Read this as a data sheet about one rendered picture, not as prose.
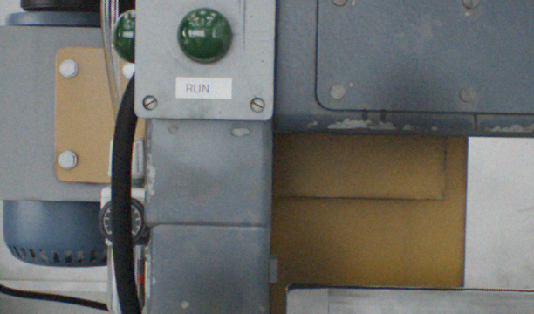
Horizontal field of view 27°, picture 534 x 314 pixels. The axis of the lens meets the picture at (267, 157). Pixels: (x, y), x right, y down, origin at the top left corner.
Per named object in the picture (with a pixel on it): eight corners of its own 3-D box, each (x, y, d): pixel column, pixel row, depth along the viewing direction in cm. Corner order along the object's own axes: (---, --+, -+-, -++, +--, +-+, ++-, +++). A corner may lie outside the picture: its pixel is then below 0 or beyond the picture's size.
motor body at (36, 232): (-16, 269, 107) (-14, 9, 106) (21, 249, 122) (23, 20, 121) (142, 273, 107) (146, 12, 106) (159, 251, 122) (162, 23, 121)
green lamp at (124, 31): (107, 62, 61) (107, 7, 60) (115, 64, 64) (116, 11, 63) (154, 63, 60) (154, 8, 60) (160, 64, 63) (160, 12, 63)
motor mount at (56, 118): (-24, 201, 103) (-23, 23, 102) (-5, 194, 109) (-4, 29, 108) (284, 207, 102) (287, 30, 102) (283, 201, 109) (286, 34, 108)
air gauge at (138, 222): (97, 244, 84) (98, 196, 84) (100, 242, 86) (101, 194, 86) (146, 246, 84) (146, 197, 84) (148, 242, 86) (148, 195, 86)
